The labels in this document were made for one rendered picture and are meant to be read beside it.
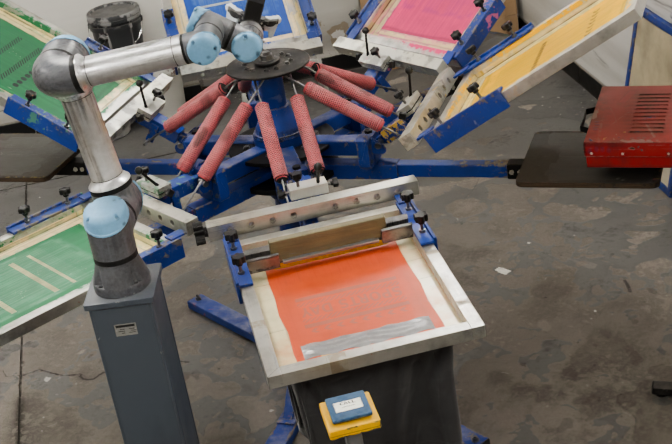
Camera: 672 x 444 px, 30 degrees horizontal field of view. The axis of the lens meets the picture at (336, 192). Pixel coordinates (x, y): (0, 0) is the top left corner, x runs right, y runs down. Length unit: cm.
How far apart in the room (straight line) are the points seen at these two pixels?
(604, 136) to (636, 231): 178
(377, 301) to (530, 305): 180
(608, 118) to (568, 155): 22
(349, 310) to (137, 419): 65
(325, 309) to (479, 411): 128
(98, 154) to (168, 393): 67
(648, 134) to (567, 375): 119
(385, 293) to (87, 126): 96
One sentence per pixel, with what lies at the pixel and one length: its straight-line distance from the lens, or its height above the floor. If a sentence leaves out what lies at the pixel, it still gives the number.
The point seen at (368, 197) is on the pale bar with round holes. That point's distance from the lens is 398.
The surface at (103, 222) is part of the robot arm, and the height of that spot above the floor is 141.
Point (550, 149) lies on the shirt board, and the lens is 433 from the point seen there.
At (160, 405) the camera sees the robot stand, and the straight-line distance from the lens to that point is 347.
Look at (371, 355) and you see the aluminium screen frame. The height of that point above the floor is 98.
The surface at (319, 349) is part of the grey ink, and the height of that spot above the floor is 96.
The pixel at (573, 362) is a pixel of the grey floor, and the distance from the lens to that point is 490.
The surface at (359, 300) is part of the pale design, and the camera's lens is 356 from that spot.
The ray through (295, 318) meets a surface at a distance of 352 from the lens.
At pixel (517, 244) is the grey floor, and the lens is 571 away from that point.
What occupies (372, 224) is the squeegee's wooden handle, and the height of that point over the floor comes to 104.
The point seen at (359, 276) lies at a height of 96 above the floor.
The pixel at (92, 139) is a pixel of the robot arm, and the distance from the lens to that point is 330.
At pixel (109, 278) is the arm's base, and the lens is 329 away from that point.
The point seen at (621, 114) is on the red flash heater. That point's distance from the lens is 417.
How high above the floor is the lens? 277
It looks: 26 degrees down
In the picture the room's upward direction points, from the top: 9 degrees counter-clockwise
